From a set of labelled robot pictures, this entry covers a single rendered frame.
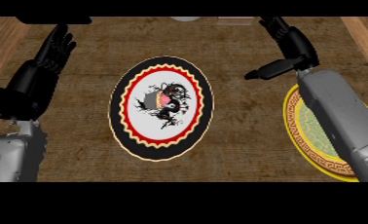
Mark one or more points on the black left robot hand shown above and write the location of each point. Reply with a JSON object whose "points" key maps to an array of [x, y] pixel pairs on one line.
{"points": [[38, 78]]}

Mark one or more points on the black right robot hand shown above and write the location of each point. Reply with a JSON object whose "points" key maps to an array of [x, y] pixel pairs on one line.
{"points": [[298, 47]]}

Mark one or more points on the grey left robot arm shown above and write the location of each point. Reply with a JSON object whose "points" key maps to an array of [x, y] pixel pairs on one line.
{"points": [[16, 153]]}

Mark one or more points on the dark grey pink cupcake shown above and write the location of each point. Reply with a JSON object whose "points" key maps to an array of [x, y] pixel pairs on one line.
{"points": [[165, 103]]}

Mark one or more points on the yellow green patterned plate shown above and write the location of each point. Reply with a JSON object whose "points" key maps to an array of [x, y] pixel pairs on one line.
{"points": [[310, 137]]}

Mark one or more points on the black red white plate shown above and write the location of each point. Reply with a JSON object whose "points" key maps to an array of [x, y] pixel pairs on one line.
{"points": [[162, 143]]}

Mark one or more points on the pale translucent block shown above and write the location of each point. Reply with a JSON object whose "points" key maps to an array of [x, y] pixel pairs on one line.
{"points": [[235, 20]]}

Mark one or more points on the black flat object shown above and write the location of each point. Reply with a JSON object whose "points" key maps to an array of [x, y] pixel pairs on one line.
{"points": [[51, 19]]}

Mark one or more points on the white round object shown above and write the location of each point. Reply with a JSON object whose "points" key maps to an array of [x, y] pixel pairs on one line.
{"points": [[184, 18]]}

